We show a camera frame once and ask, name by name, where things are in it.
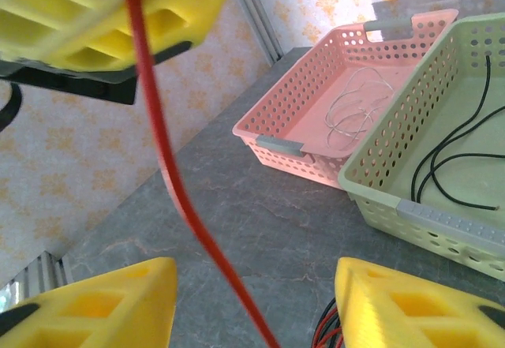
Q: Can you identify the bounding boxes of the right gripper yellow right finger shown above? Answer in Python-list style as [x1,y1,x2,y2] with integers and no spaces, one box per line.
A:
[334,256,505,348]

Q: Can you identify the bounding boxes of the aluminium mounting rail beams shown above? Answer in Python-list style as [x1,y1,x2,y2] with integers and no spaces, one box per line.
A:
[11,249,74,290]

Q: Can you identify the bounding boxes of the aluminium frame post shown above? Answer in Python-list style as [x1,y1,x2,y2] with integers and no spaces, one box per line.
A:
[232,0,285,65]

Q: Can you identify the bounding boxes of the pile of cables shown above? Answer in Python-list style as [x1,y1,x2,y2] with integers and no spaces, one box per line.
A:
[311,295,341,348]

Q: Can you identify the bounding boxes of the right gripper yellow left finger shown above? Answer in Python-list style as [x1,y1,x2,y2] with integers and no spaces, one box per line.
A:
[0,256,178,348]

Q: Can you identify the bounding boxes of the green perforated plastic basket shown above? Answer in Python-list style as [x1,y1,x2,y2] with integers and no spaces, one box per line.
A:
[338,11,505,282]

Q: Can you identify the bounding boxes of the white cable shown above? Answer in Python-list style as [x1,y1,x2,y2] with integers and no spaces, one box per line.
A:
[325,67,395,152]

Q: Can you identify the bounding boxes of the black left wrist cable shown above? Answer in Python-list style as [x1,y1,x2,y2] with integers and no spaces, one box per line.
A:
[0,81,24,133]

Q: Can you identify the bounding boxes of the pink perforated plastic basket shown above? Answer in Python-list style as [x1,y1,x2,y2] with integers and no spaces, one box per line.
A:
[232,8,461,191]

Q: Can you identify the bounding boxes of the red cable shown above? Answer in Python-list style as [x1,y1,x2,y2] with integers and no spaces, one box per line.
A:
[317,308,345,348]
[125,0,282,348]

